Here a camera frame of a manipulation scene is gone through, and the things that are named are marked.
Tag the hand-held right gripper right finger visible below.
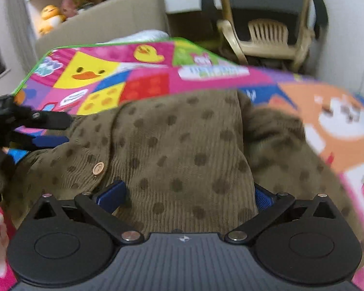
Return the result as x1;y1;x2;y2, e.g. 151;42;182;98
224;183;337;246

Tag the beige plastic chair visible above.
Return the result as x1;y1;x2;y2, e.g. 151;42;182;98
215;0;316;72

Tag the colourful printed play mat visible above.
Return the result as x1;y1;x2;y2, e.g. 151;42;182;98
0;38;364;291

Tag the olive polka-dot corduroy shirt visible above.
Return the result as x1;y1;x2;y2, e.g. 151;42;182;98
3;89;364;269

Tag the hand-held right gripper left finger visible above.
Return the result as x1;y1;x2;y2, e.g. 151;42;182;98
33;180;144;246

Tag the beige cardboard box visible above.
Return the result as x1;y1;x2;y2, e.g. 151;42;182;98
35;0;171;57

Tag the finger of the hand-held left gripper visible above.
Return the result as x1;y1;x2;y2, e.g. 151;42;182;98
4;133;71;153
14;109;74;130

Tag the yellow duck plush toy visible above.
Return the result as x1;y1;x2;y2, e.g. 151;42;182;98
38;4;66;35

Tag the white cloth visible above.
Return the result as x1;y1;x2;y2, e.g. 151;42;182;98
95;30;170;44

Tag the pink plush toy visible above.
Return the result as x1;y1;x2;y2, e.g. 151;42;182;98
61;0;79;19

